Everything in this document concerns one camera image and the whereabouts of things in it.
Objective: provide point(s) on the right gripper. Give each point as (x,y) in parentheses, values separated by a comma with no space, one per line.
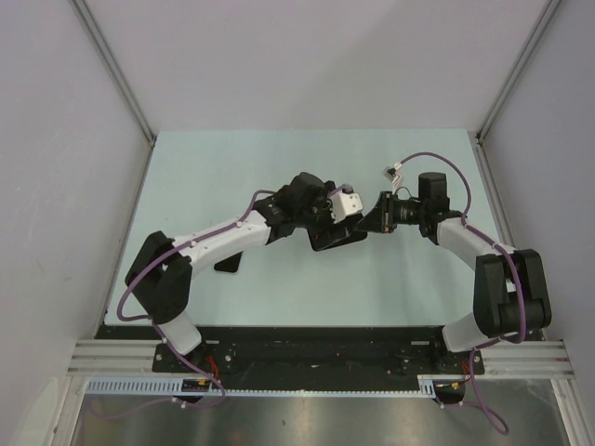
(381,217)

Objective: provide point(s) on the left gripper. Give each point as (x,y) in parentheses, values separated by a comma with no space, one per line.
(330,222)

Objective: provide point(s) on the bare phone silver edge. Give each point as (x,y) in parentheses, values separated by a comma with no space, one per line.
(229,265)

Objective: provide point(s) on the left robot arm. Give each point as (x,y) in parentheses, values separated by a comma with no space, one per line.
(160,277)

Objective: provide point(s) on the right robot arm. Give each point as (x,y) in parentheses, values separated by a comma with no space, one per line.
(510,292)

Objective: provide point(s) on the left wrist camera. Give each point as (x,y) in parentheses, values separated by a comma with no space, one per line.
(345,202)

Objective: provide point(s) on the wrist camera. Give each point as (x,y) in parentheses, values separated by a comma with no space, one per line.
(345,202)
(393,173)

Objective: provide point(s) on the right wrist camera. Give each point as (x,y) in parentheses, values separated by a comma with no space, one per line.
(393,173)

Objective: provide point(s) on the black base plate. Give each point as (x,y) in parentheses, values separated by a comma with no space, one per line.
(322,360)

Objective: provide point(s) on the right aluminium corner post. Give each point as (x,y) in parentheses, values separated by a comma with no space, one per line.
(532,43)

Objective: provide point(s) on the aluminium corner post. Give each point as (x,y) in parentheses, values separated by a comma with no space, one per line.
(532,43)
(111,65)

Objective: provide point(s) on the left aluminium corner post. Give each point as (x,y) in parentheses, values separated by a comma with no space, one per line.
(111,65)

